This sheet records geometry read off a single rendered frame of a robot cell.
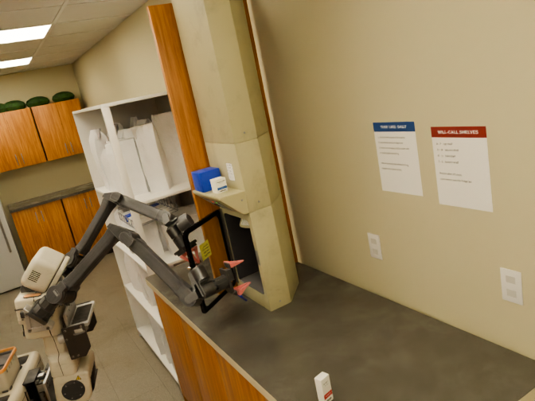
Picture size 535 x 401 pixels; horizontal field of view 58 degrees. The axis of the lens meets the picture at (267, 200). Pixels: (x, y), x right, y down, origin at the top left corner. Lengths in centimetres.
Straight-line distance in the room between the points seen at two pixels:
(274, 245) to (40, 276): 105
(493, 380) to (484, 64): 94
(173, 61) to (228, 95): 42
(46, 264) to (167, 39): 114
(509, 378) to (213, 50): 153
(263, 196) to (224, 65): 56
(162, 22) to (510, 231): 163
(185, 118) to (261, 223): 62
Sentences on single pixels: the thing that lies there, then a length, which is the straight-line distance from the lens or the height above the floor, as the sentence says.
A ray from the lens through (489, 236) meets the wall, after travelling 171.
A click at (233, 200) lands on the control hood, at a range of 200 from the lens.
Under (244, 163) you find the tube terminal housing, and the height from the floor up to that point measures 162.
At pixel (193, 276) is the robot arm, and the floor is 126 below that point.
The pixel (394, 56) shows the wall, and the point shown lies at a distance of 180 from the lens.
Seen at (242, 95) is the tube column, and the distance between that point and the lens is 201.
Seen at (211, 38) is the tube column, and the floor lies 213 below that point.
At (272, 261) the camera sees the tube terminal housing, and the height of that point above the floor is 116.
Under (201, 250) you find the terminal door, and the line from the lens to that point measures 219.
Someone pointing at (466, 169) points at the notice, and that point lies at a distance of 168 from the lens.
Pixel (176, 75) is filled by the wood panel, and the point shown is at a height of 203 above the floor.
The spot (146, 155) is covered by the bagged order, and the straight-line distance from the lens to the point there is 319.
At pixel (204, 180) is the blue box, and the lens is 215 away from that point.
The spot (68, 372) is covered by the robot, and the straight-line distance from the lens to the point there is 255.
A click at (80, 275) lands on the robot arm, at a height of 131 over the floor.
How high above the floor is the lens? 195
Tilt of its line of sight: 14 degrees down
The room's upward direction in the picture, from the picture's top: 12 degrees counter-clockwise
